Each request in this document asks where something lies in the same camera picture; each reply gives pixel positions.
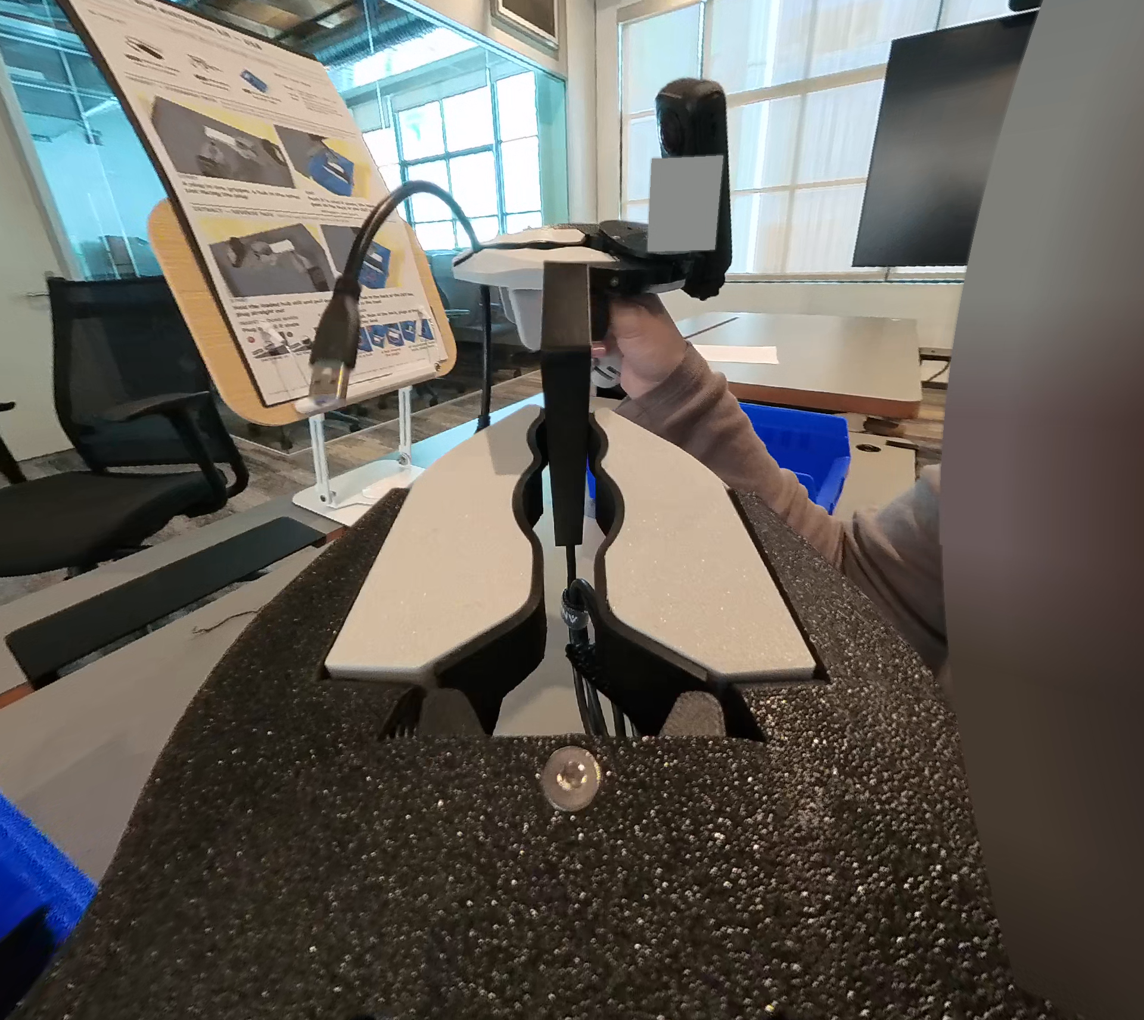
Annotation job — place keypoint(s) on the grey meeting table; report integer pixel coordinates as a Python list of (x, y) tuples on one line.
[(831, 368)]

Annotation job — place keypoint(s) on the blue plastic bin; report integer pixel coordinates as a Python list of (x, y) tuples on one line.
[(36, 859), (795, 448)]

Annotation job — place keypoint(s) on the white paper sheet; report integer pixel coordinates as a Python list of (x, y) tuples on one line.
[(737, 354)]

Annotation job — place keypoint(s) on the black monitor screen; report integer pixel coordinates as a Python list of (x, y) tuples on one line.
[(938, 144)]

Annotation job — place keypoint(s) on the instruction board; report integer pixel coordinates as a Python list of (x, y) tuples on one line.
[(223, 171)]

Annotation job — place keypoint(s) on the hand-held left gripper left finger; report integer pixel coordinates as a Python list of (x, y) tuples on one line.
[(447, 564)]

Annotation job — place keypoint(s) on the person's right hand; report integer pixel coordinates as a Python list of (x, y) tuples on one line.
[(648, 341)]

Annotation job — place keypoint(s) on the black usb hub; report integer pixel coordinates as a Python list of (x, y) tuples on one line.
[(565, 412)]

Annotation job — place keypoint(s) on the white board stand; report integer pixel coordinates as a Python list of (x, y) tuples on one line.
[(357, 493)]

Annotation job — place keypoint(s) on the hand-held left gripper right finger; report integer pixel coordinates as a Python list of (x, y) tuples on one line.
[(697, 564)]

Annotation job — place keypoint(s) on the black office chair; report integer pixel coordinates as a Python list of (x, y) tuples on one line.
[(116, 493)]

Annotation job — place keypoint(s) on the person's right forearm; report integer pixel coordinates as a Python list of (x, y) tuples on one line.
[(760, 466)]

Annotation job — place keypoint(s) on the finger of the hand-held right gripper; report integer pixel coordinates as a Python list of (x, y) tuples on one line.
[(500, 265), (536, 236)]

